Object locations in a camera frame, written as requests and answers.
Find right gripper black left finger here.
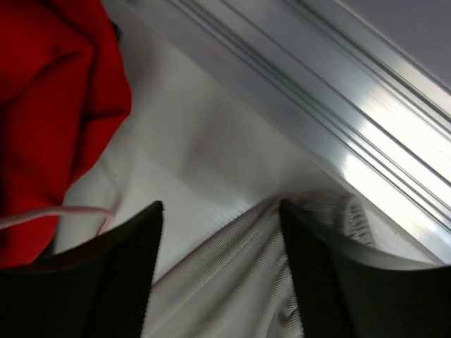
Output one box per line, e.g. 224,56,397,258
1,201,163,337

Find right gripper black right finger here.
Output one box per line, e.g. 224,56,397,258
280,200,450,337

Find grey trousers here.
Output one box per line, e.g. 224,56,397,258
142,191,376,337

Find pink folded trousers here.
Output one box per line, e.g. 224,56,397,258
1,206,114,236

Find red folded garment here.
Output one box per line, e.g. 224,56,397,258
0,0,133,268

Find right side aluminium rail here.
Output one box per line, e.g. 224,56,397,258
105,0,451,265

